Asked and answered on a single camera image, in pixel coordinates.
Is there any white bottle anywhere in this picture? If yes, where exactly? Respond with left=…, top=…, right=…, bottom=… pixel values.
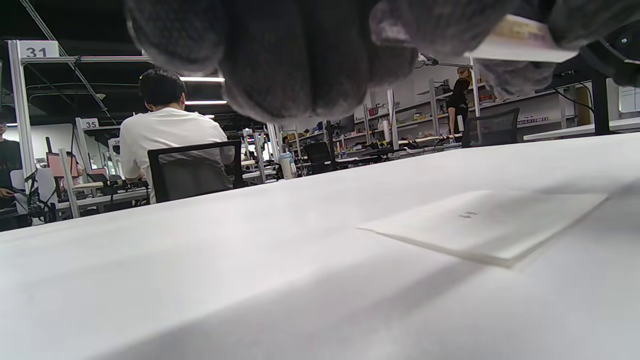
left=280, top=152, right=297, bottom=180

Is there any white metal frame post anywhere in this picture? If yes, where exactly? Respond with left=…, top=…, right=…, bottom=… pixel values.
left=7, top=40, right=151, bottom=176

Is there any person's right hand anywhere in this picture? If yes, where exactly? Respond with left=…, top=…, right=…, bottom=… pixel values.
left=547, top=0, right=640, bottom=51

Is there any person's left hand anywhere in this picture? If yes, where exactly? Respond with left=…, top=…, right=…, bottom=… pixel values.
left=125, top=0, right=557, bottom=123

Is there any black mesh office chair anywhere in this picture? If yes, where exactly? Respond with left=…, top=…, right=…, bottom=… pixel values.
left=147, top=141, right=246, bottom=204

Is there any white correction pen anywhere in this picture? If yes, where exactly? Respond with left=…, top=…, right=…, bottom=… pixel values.
left=464, top=14, right=580, bottom=63

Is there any lined white paper with text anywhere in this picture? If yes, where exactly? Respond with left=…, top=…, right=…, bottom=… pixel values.
left=357, top=190, right=610, bottom=268

